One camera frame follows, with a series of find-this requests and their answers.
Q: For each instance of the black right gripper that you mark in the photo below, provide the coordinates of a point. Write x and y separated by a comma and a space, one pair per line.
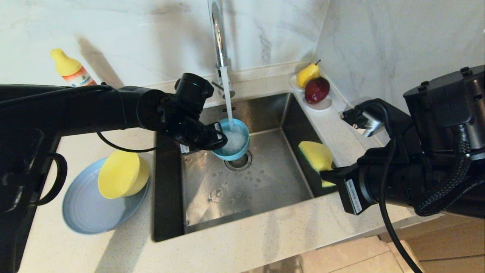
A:
379, 182

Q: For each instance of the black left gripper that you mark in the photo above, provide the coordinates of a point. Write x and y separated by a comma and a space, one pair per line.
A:
185, 132

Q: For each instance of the teal bowl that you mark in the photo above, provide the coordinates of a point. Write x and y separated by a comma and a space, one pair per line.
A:
237, 148

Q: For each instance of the yellow and green sponge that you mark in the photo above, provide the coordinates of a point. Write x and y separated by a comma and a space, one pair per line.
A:
316, 153

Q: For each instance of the chrome kitchen faucet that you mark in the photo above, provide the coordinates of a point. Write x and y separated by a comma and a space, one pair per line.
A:
218, 38

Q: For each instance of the orange dish soap bottle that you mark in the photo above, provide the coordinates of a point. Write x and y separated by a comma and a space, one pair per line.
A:
68, 68

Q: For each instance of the metal sink drain strainer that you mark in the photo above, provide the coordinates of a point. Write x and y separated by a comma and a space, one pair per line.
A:
240, 163

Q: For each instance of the stainless steel sink basin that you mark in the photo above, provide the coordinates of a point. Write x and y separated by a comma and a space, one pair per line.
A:
265, 189

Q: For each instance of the small white dish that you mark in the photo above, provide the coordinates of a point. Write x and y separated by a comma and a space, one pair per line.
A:
322, 106
293, 83

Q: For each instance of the dark red apple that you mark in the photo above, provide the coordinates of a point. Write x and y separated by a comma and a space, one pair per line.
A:
316, 90

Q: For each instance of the yellow-green bowl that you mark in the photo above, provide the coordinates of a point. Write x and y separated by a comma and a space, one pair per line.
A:
121, 174

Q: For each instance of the yellow pear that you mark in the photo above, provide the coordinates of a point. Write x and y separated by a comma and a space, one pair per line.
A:
306, 75

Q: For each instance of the beige wooden cabinet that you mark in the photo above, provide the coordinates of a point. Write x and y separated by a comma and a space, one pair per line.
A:
447, 246

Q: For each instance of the blue-grey plate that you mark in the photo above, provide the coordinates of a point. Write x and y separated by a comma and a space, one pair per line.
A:
87, 212

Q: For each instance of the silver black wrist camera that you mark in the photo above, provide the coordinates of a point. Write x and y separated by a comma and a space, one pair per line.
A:
365, 117

